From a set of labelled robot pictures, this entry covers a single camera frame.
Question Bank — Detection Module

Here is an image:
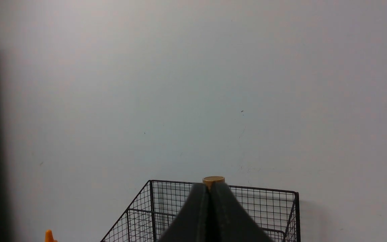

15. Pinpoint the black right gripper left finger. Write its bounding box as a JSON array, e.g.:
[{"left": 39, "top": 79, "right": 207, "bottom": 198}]
[{"left": 158, "top": 183, "right": 209, "bottom": 242}]

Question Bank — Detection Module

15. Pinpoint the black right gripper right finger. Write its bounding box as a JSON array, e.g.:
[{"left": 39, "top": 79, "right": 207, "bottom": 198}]
[{"left": 211, "top": 182, "right": 272, "bottom": 242}]

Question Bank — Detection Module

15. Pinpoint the large brown cooking wine bottle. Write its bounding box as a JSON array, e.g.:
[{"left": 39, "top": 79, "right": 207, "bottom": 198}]
[{"left": 202, "top": 176, "right": 225, "bottom": 190}]

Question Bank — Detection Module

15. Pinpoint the small orange-capped sauce bottle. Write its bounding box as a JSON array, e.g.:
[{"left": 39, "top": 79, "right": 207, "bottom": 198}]
[{"left": 45, "top": 230, "right": 58, "bottom": 242}]

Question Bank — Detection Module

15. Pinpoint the black wire mesh rack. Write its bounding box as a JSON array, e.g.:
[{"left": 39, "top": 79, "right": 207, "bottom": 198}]
[{"left": 102, "top": 180, "right": 301, "bottom": 242}]

